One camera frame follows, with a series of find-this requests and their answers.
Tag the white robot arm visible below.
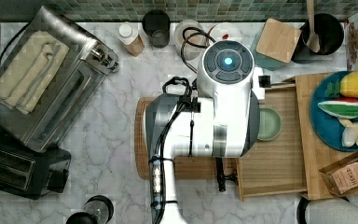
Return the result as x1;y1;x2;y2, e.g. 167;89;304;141
143;40;259;224

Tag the wooden drawer cabinet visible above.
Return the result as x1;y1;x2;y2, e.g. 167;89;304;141
293;73;357;200

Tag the wooden cutting board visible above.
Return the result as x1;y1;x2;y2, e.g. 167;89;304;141
133;96;239;181

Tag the black cylindrical cup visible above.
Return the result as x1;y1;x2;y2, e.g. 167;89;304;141
142;9;171;49

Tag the green ceramic bowl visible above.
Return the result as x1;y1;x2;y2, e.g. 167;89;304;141
257;107;282;141

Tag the white bowl with red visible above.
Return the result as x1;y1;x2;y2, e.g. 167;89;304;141
209;22;242;42

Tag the bottle with white cap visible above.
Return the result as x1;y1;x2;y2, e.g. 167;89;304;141
116;22;145;57

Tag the stainless toaster oven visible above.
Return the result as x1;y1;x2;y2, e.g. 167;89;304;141
0;7;119;153

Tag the teal canister with wooden lid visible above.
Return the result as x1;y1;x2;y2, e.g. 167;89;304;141
251;18;301;71

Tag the black pepper grinder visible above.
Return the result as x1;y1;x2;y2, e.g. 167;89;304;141
65;195;114;224

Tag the blue plate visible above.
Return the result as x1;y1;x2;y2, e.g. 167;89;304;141
310;71;358;152

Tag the wooden spoon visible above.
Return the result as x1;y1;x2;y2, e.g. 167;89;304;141
306;0;320;53

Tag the beige folded towel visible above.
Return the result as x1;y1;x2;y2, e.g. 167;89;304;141
0;31;69;115

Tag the toy watermelon slice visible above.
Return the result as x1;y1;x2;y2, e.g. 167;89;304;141
318;98;358;119

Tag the black utensil holder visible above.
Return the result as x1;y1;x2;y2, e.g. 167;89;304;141
292;13;344;64

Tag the toy peeled banana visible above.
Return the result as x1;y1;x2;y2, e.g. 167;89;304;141
338;119;358;147

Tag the black toaster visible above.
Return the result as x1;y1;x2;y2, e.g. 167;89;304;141
0;140;71;200

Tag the yellow toy lemon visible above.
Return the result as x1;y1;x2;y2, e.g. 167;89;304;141
324;71;358;98

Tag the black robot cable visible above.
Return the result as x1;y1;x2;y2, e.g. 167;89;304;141
147;26;217;224

